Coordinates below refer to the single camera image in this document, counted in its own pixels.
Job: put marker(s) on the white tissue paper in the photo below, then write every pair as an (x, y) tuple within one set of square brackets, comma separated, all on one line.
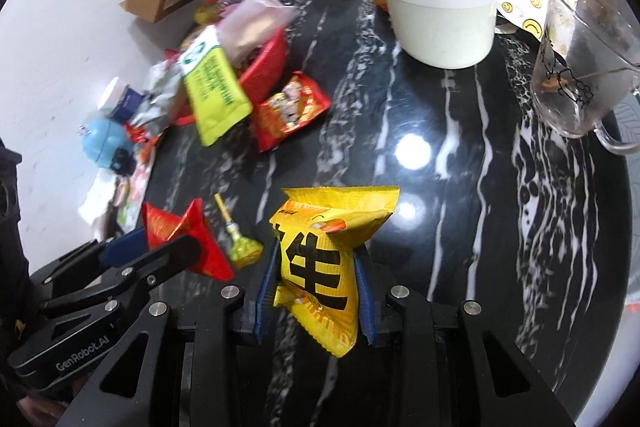
[(99, 195)]

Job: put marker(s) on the pink green wipes pack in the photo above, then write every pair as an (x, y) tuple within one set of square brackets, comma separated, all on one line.
[(130, 197)]

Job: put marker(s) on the white lid blue jar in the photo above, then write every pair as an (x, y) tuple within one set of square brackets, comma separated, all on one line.
[(119, 101)]

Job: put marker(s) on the silver foil packet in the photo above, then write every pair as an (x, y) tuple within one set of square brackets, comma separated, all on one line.
[(163, 98)]

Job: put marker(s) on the red plastic basket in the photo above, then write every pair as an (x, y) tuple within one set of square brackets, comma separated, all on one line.
[(257, 74)]

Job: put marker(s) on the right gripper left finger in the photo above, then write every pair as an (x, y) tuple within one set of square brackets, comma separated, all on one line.
[(214, 373)]

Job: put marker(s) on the light blue round gadget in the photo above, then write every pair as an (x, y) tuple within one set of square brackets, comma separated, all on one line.
[(107, 144)]

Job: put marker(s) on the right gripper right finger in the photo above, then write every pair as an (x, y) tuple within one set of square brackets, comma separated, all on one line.
[(447, 365)]

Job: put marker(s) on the clear zip bag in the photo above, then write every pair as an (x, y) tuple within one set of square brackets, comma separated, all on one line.
[(250, 25)]

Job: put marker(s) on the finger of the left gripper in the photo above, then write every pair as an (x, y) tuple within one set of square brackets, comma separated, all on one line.
[(153, 268), (127, 248)]

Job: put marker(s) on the red orange snack packet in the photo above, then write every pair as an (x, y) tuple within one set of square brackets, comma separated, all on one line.
[(300, 101)]

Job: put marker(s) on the glass mug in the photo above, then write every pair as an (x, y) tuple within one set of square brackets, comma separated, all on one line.
[(587, 64)]

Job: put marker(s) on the green white sachet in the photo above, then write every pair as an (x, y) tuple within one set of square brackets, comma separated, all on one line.
[(216, 97)]

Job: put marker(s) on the yellow green lollipop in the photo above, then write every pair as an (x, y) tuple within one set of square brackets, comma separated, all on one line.
[(244, 251)]

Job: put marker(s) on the yellow peanut packet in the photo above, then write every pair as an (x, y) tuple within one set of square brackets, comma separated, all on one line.
[(318, 230)]

